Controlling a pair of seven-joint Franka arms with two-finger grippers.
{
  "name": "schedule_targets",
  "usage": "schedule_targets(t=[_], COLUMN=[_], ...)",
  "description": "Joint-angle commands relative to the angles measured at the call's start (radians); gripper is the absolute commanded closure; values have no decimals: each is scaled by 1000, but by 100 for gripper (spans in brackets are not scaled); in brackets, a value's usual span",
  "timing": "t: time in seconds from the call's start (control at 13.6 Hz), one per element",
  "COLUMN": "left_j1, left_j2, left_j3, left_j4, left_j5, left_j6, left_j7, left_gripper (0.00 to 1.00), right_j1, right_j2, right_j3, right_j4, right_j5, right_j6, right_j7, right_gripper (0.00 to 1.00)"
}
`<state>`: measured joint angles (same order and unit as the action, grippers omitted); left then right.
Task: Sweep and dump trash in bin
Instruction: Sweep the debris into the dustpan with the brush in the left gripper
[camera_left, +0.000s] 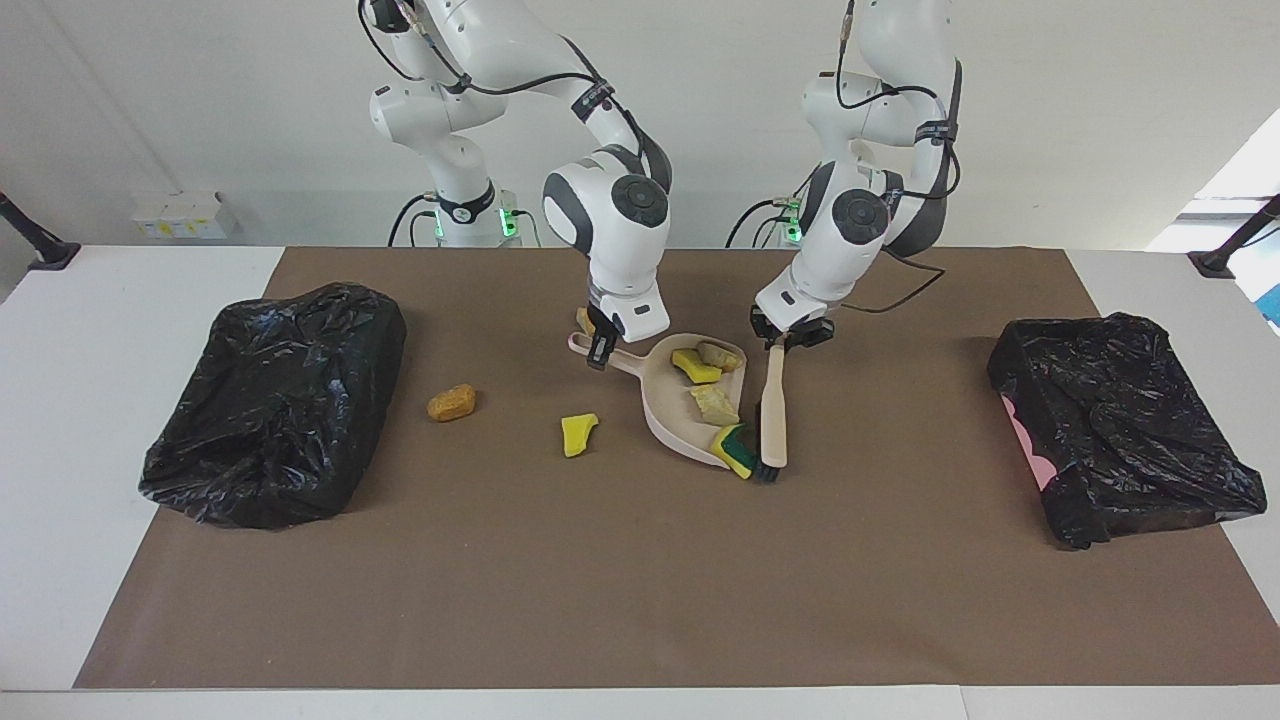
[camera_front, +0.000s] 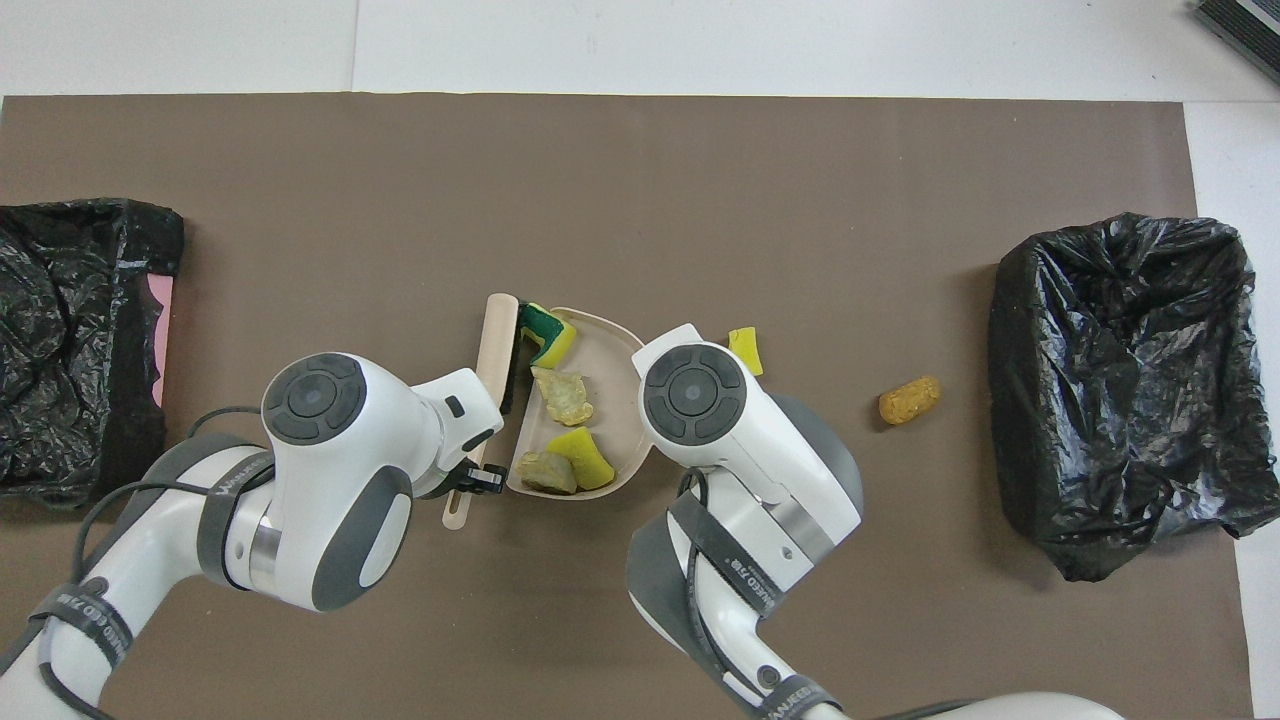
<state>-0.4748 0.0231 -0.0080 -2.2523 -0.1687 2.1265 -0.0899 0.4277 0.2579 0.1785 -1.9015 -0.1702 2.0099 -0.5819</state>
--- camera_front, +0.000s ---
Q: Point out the crumpled black trash bag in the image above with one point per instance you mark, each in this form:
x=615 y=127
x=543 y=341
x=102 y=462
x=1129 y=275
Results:
x=1060 y=400

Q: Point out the beige plastic dustpan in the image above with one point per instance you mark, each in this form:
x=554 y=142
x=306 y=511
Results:
x=615 y=410

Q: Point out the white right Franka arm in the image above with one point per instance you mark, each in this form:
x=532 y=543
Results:
x=740 y=440

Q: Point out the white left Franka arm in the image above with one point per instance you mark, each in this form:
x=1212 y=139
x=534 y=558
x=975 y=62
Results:
x=330 y=480

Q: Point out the black ribbed device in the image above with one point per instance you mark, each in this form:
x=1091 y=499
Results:
x=1250 y=25

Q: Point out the black bag over pink bin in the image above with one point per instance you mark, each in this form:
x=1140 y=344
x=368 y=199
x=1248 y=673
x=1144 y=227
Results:
x=60 y=300

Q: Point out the pink plastic bin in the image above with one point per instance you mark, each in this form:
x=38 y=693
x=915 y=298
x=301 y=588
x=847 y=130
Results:
x=162 y=340

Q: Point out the brown paper table mat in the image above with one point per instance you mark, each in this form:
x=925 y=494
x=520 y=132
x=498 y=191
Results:
x=900 y=150

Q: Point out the beige hand brush black bristles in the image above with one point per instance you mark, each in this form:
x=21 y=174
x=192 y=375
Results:
x=495 y=340

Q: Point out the green and yellow sponge piece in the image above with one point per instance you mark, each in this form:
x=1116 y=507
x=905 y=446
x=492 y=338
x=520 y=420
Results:
x=555 y=340

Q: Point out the pale beige foam chunk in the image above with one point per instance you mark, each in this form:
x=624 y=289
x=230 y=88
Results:
x=563 y=397

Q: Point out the cream ribbed foam chunk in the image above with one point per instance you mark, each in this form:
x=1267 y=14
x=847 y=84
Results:
x=545 y=473

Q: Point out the orange-brown foam cylinder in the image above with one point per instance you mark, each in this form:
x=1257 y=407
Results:
x=909 y=400

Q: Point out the bright yellow foam block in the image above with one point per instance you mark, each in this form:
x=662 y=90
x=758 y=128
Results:
x=585 y=460

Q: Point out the yellow sponge wedge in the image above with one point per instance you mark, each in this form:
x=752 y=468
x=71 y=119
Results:
x=747 y=350

